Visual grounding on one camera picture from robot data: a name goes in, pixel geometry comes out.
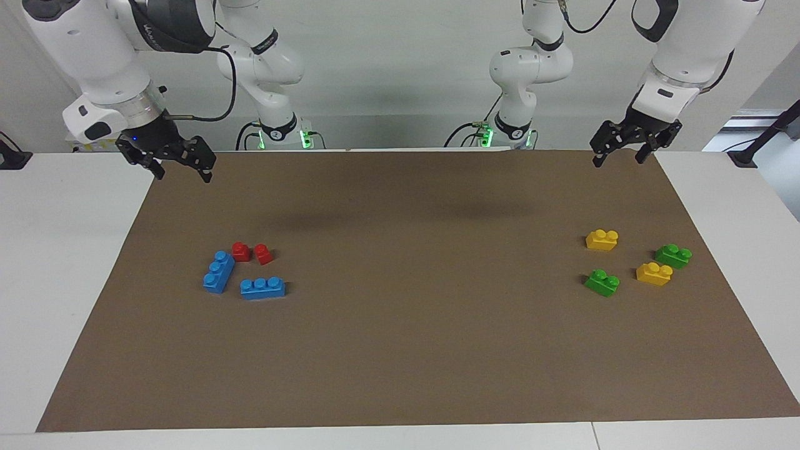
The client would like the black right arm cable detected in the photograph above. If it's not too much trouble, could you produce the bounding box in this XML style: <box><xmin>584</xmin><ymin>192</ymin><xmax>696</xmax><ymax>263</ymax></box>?
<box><xmin>164</xmin><ymin>22</ymin><xmax>238</xmax><ymax>123</ymax></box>

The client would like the black left base cable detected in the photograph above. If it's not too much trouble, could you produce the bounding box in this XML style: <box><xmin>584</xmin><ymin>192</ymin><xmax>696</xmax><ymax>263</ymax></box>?
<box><xmin>444</xmin><ymin>94</ymin><xmax>502</xmax><ymax>148</ymax></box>

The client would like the brown table mat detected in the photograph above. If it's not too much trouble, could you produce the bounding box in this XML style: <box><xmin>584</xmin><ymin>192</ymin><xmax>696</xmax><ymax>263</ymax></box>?
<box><xmin>36</xmin><ymin>149</ymin><xmax>800</xmax><ymax>433</ymax></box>

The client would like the blue three-stud toy brick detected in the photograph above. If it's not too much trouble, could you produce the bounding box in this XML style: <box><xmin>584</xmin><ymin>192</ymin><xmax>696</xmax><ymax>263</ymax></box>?
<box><xmin>240</xmin><ymin>277</ymin><xmax>287</xmax><ymax>301</ymax></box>
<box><xmin>202</xmin><ymin>251</ymin><xmax>236</xmax><ymax>294</ymax></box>

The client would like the black right base cable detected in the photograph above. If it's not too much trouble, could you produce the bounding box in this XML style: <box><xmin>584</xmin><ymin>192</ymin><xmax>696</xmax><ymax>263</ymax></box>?
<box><xmin>235</xmin><ymin>121</ymin><xmax>264</xmax><ymax>151</ymax></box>

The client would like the black clamp stand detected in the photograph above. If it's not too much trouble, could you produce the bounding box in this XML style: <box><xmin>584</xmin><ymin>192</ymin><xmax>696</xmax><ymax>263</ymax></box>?
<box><xmin>0</xmin><ymin>131</ymin><xmax>33</xmax><ymax>171</ymax></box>
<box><xmin>728</xmin><ymin>99</ymin><xmax>800</xmax><ymax>168</ymax></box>

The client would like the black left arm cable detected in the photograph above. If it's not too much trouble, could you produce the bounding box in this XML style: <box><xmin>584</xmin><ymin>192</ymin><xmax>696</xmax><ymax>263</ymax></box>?
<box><xmin>558</xmin><ymin>0</ymin><xmax>619</xmax><ymax>34</ymax></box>

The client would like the green two-stud toy brick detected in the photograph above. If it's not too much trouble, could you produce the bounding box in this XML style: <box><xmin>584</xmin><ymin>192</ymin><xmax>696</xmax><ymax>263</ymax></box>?
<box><xmin>584</xmin><ymin>269</ymin><xmax>621</xmax><ymax>298</ymax></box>
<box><xmin>654</xmin><ymin>244</ymin><xmax>693</xmax><ymax>270</ymax></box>

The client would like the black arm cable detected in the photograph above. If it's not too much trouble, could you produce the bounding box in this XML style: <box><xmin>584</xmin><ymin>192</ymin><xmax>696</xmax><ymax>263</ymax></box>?
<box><xmin>558</xmin><ymin>0</ymin><xmax>619</xmax><ymax>34</ymax></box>
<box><xmin>164</xmin><ymin>22</ymin><xmax>238</xmax><ymax>123</ymax></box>

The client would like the black base cable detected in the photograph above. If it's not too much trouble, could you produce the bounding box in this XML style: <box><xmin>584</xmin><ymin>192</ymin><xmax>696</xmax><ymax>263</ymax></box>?
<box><xmin>235</xmin><ymin>121</ymin><xmax>264</xmax><ymax>151</ymax></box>
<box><xmin>444</xmin><ymin>94</ymin><xmax>502</xmax><ymax>148</ymax></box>

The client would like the yellow two-stud toy brick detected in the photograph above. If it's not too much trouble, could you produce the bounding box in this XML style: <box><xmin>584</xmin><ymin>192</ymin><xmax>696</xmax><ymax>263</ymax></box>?
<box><xmin>636</xmin><ymin>262</ymin><xmax>674</xmax><ymax>287</ymax></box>
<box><xmin>586</xmin><ymin>229</ymin><xmax>619</xmax><ymax>252</ymax></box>

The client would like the white wall socket box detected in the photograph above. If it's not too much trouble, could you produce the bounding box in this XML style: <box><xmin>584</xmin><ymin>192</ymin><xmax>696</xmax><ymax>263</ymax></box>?
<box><xmin>66</xmin><ymin>137</ymin><xmax>126</xmax><ymax>153</ymax></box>

